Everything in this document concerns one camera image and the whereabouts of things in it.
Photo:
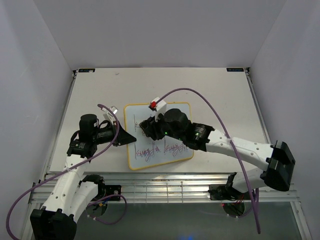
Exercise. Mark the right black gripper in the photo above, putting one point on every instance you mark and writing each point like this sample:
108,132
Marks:
152,129

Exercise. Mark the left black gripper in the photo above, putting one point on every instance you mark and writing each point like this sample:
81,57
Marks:
125,137

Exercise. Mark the yellow framed whiteboard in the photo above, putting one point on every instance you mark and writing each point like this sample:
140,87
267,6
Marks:
145,152

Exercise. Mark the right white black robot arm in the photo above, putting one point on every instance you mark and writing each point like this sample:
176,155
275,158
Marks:
274,163

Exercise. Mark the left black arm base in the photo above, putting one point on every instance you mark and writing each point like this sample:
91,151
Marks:
114,190

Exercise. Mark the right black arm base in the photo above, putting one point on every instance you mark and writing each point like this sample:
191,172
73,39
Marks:
223,192

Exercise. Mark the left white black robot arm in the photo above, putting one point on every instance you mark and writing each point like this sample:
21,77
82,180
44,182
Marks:
73,192

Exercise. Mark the right blue corner label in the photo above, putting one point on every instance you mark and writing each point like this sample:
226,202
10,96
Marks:
234,69

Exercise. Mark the blue corner label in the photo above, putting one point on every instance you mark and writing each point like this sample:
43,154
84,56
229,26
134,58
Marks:
234,69
86,70

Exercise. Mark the left blue corner label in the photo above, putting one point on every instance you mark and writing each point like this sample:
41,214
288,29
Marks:
86,70

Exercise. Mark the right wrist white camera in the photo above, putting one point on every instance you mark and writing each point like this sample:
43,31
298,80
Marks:
159,107

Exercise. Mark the wrist white camera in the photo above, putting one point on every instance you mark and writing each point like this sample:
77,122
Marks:
110,112
159,107

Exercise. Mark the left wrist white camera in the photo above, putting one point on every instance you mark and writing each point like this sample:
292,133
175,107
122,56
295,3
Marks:
110,112

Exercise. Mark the aluminium rail frame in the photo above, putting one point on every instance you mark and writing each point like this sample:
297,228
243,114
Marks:
154,188

